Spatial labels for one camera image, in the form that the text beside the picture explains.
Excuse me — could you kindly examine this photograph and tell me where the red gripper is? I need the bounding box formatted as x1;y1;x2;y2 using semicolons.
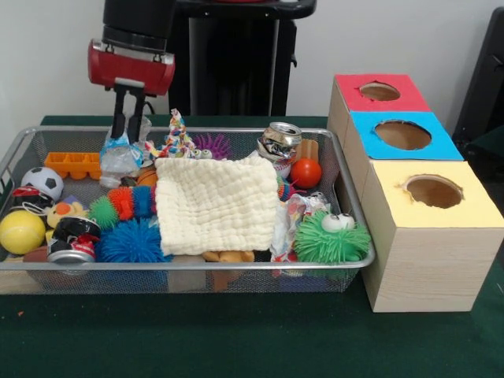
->
87;38;176;143

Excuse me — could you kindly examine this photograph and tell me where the crushed bottle with blue label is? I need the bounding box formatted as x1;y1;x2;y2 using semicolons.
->
98;113;154;188

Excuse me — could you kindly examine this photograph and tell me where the cream knitted cloth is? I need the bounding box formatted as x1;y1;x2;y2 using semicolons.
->
154;157;281;256

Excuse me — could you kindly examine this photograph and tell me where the crushed red black can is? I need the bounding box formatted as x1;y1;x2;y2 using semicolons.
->
46;216;102;264

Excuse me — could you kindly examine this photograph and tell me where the silver mesh bin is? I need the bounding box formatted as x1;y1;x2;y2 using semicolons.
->
0;124;378;295

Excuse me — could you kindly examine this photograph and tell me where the wooden box with three holes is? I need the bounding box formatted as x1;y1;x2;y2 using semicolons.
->
327;72;504;314

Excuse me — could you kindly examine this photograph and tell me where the orange toy brick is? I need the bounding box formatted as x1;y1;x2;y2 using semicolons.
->
43;152;102;180

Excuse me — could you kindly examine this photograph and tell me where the multicolour spiky caterpillar toy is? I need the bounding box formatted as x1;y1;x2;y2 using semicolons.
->
88;184;158;229

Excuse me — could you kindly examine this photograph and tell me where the small soccer ball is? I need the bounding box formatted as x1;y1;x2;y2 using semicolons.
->
20;167;65;200

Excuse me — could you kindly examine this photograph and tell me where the blue spiky ball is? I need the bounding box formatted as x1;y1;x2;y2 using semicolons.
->
96;218;170;264

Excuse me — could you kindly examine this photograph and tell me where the crushed silver can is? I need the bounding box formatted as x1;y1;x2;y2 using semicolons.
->
257;121;303;162

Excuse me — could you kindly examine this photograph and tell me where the yellow ball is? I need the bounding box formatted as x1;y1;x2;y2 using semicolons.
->
0;210;47;255

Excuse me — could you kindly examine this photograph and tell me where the green spiky toy with eyes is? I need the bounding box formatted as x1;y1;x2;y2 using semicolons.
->
293;209;372;264

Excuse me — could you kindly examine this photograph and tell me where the dark green table cloth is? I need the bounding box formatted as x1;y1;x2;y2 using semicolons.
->
0;113;504;378

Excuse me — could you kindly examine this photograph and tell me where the black chair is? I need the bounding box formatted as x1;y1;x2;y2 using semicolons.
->
451;6;504;158

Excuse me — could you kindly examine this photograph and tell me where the colourful rope toy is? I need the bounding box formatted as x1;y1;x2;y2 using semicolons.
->
145;109;196;161

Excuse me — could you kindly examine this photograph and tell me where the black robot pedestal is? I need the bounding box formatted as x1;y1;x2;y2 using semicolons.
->
169;0;318;117

